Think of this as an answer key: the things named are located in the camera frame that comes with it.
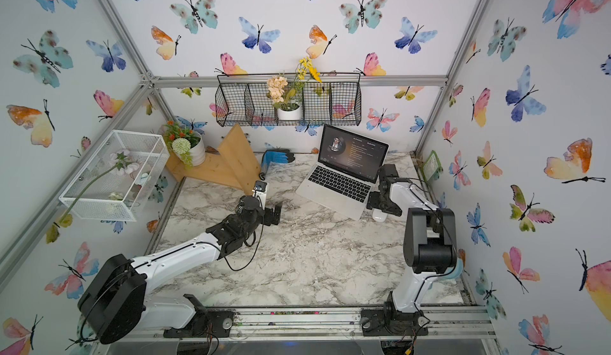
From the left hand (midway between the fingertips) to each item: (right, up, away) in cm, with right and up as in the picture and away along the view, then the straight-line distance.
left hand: (272, 198), depth 85 cm
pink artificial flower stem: (-43, +12, -13) cm, 47 cm away
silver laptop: (+30, +13, +23) cm, 40 cm away
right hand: (+43, -3, +10) cm, 44 cm away
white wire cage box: (-45, +7, -11) cm, 47 cm away
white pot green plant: (-35, +20, +9) cm, 41 cm away
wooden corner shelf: (-15, +12, +6) cm, 20 cm away
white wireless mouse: (+40, -7, +9) cm, 42 cm away
